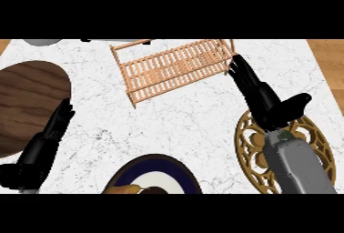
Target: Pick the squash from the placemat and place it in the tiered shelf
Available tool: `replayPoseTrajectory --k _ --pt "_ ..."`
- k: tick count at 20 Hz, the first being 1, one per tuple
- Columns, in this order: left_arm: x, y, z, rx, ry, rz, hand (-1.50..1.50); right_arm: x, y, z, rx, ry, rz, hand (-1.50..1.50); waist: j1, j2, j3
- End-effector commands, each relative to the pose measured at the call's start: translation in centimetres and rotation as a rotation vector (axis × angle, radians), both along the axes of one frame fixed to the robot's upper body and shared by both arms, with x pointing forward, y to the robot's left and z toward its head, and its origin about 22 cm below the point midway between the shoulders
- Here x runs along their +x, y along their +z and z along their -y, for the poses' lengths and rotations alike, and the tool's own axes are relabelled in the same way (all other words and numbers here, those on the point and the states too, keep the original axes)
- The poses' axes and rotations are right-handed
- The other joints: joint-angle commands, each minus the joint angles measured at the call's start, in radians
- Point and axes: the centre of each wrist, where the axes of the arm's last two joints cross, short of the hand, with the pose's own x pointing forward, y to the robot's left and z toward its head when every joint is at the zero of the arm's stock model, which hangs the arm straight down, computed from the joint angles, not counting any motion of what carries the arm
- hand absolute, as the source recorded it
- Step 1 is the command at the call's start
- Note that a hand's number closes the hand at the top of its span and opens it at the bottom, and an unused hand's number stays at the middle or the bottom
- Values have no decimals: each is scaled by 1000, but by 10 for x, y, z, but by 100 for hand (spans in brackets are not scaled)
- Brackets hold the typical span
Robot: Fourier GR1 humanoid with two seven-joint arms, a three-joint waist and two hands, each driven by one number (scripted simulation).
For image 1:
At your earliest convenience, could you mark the grey round object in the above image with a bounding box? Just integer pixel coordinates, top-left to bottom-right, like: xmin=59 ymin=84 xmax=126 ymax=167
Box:
xmin=22 ymin=38 xmax=65 ymax=47

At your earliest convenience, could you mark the gold ornate round placemat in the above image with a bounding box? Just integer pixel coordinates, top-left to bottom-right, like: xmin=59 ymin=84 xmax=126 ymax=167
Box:
xmin=233 ymin=108 xmax=337 ymax=195

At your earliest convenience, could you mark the dark brown wooden cutting board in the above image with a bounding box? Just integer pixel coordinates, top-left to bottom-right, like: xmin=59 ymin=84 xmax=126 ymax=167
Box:
xmin=0 ymin=60 xmax=72 ymax=159

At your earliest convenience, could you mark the wooden slatted tiered shelf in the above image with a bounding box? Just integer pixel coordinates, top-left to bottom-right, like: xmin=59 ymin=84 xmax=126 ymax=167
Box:
xmin=109 ymin=38 xmax=239 ymax=110

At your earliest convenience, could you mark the brown pear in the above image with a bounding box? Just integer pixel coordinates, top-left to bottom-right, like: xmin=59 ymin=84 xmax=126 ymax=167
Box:
xmin=103 ymin=183 xmax=145 ymax=195

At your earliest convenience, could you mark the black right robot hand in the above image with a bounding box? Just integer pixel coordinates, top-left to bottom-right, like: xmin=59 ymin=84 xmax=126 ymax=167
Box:
xmin=227 ymin=53 xmax=313 ymax=133

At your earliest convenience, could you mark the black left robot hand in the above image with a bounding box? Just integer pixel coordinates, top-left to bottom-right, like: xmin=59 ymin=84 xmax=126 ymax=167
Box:
xmin=0 ymin=97 xmax=77 ymax=192

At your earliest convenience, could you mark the blue and white plate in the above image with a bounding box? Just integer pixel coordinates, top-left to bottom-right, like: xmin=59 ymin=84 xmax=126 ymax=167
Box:
xmin=100 ymin=153 xmax=204 ymax=195

